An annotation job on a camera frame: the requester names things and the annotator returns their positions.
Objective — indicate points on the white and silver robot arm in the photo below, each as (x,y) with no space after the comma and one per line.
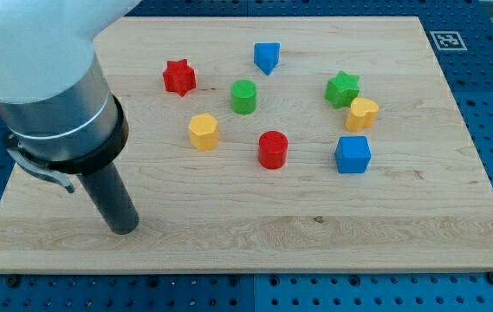
(54,98)

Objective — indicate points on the red star block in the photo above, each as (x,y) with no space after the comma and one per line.
(179,77)

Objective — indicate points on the green star block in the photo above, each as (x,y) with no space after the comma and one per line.
(342,89)

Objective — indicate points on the light wooden board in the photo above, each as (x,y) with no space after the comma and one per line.
(424,204)

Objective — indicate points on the red cylinder block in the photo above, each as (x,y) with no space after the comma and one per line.
(273,148)

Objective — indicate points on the yellow hexagon block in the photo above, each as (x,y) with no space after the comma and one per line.
(204,132)

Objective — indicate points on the green cylinder block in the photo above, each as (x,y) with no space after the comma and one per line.
(243,95)

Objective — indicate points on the blue triangular block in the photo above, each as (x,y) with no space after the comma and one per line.
(266,55)

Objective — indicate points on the blue cube block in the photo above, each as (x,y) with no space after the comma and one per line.
(352,154)

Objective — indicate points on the yellow heart block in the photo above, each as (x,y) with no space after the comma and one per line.
(362,114)

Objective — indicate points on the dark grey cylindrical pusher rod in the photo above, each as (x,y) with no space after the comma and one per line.
(110,196)

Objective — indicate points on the white fiducial marker tag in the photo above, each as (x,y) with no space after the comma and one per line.
(446,40)

